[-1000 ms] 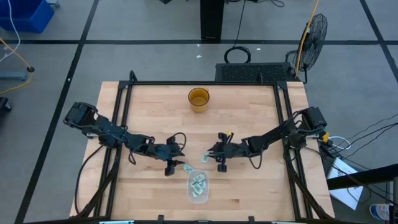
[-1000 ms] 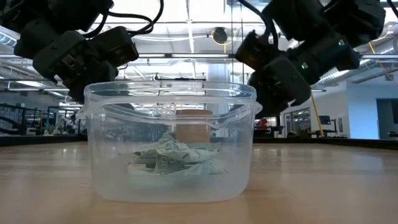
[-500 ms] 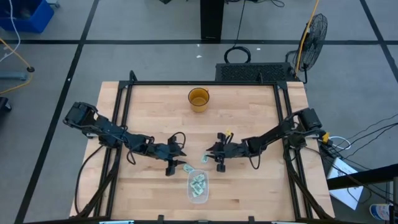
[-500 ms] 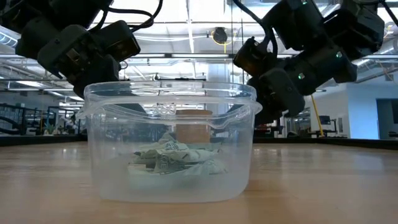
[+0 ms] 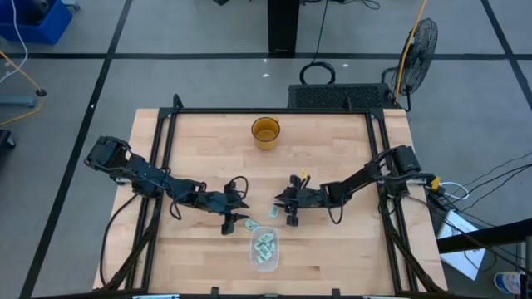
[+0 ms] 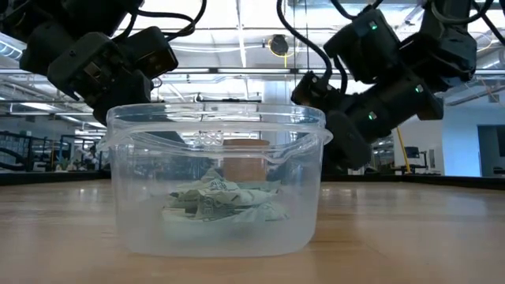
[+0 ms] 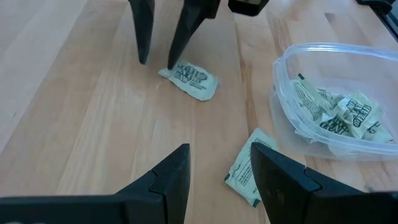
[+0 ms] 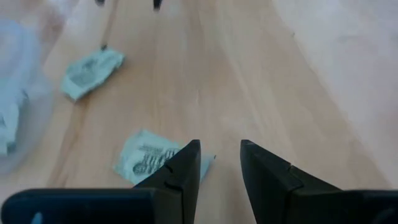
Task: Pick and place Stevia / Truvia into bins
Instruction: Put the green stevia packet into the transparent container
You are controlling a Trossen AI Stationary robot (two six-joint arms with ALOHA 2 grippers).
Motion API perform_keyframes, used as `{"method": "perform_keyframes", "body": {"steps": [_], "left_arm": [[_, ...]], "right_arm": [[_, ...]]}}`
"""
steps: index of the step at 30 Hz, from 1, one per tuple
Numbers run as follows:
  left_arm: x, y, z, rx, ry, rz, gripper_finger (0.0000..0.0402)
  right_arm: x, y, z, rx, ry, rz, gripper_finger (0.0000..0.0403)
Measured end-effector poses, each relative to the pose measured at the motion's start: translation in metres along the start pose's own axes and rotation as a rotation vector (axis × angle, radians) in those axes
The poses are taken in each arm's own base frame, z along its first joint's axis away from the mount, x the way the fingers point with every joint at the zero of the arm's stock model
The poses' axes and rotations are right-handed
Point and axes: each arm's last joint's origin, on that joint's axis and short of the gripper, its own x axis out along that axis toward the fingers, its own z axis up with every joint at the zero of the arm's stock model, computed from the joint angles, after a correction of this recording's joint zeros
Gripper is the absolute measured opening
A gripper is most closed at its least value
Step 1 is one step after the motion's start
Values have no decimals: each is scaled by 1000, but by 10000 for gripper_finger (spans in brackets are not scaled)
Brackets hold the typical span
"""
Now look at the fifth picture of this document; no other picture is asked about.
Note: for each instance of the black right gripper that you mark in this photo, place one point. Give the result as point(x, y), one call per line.
point(309, 197)

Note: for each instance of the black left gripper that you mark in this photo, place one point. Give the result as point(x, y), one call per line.
point(218, 201)

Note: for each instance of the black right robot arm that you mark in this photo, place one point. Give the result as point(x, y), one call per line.
point(357, 180)

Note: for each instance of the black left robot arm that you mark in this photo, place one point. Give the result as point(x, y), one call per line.
point(145, 176)

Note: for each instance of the yellow tag on gripper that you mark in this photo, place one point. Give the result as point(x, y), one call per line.
point(303, 173)

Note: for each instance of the clear plastic bin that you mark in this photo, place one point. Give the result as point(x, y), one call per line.
point(272, 266)

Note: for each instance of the amber translucent cup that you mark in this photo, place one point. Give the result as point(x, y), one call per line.
point(265, 133)

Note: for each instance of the black perforated computer case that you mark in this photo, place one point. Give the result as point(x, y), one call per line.
point(338, 96)

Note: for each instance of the yellow connector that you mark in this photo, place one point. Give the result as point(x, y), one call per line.
point(435, 182)

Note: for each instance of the white paper box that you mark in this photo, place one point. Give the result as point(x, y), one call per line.
point(461, 245)

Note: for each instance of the black pillar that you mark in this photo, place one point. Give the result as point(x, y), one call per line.
point(283, 27)

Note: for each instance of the black floor fan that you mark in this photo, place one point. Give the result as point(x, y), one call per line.
point(417, 58)

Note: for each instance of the black beam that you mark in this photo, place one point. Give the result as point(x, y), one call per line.
point(484, 236)

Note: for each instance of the blue white container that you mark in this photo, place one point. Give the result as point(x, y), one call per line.
point(509, 282)

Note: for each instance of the black object at floor edge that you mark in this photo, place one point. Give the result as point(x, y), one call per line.
point(6, 141)

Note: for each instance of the grey metal base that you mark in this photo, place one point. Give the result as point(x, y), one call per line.
point(16, 101)

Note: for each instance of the blue plastic crate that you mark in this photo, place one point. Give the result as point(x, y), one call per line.
point(25, 29)

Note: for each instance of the black aluminium table frame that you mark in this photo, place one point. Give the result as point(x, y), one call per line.
point(374, 137)

